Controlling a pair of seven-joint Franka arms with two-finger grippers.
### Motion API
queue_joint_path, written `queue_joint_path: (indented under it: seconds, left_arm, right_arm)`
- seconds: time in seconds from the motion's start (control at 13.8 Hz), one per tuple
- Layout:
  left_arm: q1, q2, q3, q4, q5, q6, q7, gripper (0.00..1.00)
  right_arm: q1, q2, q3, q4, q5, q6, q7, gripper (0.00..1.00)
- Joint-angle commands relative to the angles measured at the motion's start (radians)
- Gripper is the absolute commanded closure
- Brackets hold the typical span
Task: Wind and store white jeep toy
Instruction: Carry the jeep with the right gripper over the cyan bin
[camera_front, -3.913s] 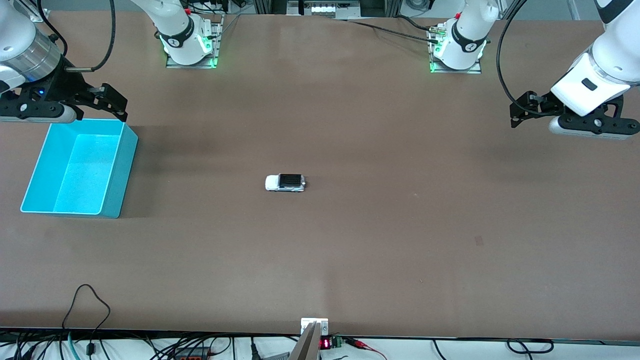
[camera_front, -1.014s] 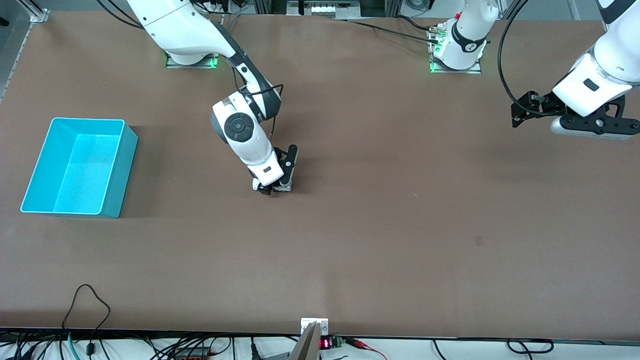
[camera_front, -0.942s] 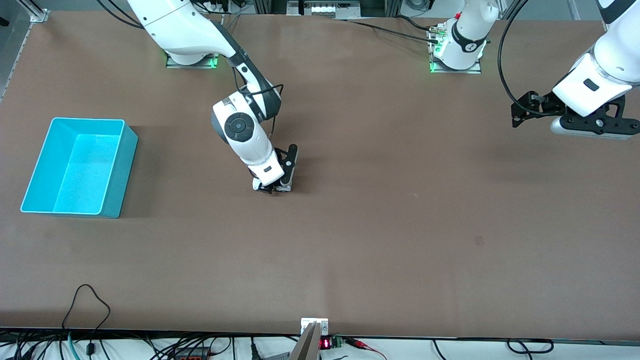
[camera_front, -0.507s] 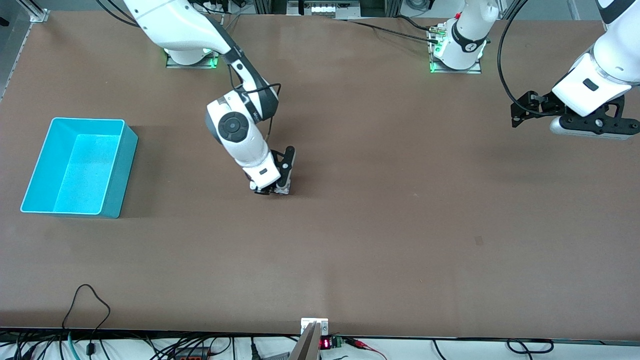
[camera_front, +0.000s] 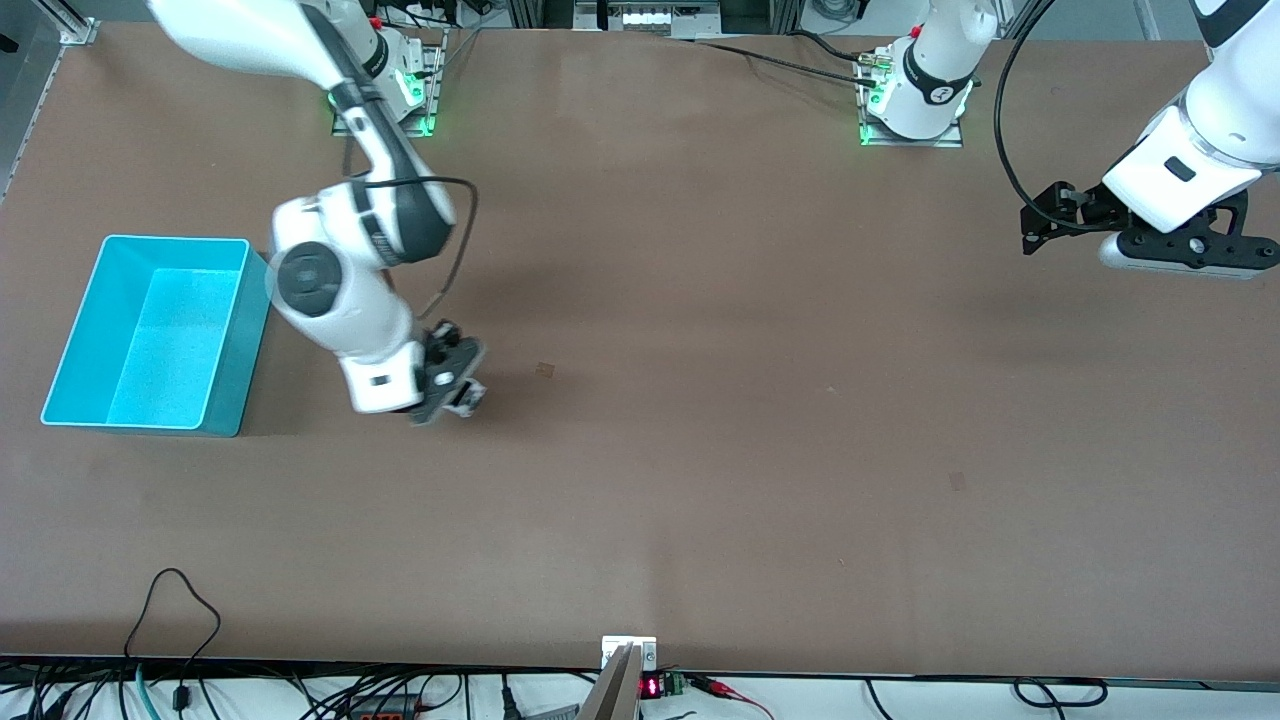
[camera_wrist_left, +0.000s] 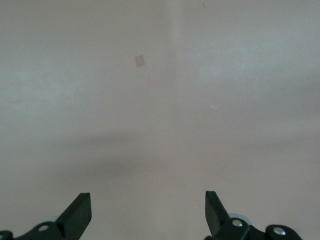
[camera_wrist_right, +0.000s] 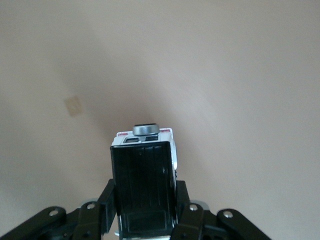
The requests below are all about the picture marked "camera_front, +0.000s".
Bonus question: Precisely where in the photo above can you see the turquoise plastic bin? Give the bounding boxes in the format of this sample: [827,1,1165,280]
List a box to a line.
[40,237,277,438]

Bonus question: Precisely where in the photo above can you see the grey metal bar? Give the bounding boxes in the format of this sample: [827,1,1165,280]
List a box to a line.
[575,645,641,720]

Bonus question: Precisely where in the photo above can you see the white device with lights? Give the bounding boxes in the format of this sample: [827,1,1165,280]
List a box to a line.
[575,0,721,37]

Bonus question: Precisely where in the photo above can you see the red clip lead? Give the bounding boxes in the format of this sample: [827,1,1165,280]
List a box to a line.
[688,675,776,720]

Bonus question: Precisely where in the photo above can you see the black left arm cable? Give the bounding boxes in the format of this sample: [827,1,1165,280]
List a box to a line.
[994,0,1061,206]

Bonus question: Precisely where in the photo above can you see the black cable on table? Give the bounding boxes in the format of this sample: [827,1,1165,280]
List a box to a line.
[690,35,886,89]

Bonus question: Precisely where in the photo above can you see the white table edge bracket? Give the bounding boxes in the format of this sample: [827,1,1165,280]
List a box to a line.
[601,636,658,671]

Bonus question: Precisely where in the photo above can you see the thin black looped cable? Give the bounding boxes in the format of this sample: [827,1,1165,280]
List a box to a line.
[123,568,223,713]

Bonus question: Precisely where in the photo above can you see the black coiled floor cable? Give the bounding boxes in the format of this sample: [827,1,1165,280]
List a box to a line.
[1013,677,1109,709]

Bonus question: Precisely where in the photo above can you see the aluminium corner bracket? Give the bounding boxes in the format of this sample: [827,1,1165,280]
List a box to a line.
[40,0,101,46]

